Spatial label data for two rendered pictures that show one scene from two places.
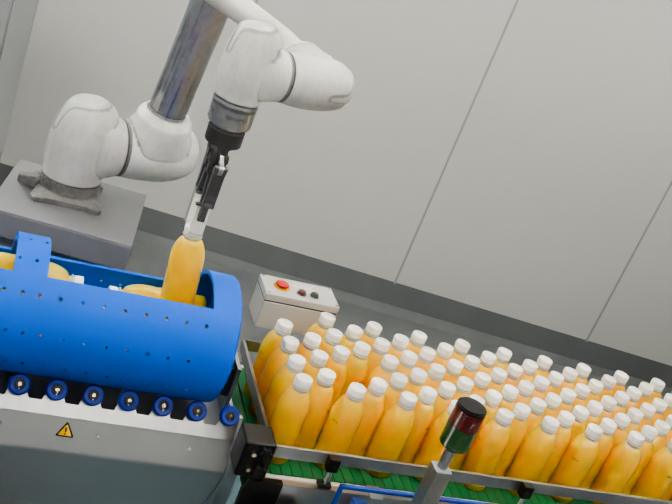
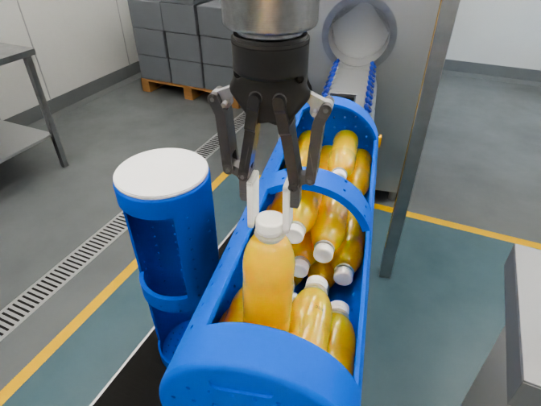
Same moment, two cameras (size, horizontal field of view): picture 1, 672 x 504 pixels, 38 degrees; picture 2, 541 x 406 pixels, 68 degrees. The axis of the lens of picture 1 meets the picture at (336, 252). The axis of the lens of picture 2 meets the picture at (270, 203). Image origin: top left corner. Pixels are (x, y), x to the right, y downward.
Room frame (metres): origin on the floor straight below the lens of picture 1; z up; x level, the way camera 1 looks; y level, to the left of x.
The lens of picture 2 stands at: (2.08, -0.03, 1.67)
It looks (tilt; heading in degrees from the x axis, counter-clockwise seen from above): 36 degrees down; 127
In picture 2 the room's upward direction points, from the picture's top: straight up
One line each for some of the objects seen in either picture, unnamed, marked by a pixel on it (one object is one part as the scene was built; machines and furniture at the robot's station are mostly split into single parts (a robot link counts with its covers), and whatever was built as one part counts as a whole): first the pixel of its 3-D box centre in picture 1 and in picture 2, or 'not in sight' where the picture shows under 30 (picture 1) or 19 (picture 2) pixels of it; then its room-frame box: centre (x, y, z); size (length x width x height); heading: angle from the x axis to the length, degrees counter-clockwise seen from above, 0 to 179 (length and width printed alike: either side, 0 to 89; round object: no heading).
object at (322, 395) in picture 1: (310, 413); not in sight; (1.90, -0.08, 1.00); 0.07 x 0.07 x 0.19
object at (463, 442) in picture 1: (458, 434); not in sight; (1.74, -0.37, 1.18); 0.06 x 0.06 x 0.05
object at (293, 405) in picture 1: (287, 419); not in sight; (1.84, -0.04, 1.00); 0.07 x 0.07 x 0.19
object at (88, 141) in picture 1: (85, 137); not in sight; (2.36, 0.71, 1.23); 0.18 x 0.16 x 0.22; 127
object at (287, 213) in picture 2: (197, 209); (287, 205); (1.86, 0.30, 1.38); 0.03 x 0.01 x 0.07; 113
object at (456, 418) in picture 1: (466, 417); not in sight; (1.74, -0.37, 1.23); 0.06 x 0.06 x 0.04
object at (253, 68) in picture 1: (255, 62); not in sight; (1.85, 0.28, 1.71); 0.13 x 0.11 x 0.16; 128
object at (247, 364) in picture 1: (255, 392); not in sight; (1.95, 0.05, 0.96); 0.40 x 0.01 x 0.03; 23
